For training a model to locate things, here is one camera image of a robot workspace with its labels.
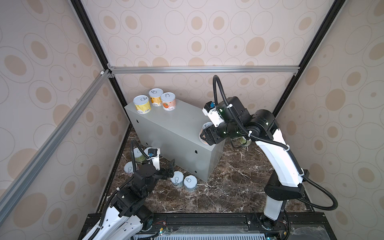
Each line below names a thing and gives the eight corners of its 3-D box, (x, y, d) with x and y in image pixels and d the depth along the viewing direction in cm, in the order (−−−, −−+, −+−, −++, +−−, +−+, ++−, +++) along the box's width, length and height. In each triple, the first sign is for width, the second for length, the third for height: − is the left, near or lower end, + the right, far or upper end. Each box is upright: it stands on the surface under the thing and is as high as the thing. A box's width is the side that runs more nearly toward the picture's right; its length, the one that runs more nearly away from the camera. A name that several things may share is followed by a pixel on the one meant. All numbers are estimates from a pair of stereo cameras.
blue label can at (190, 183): (183, 191, 86) (183, 188, 81) (184, 179, 90) (183, 175, 85) (197, 191, 86) (197, 188, 81) (197, 179, 90) (197, 175, 85)
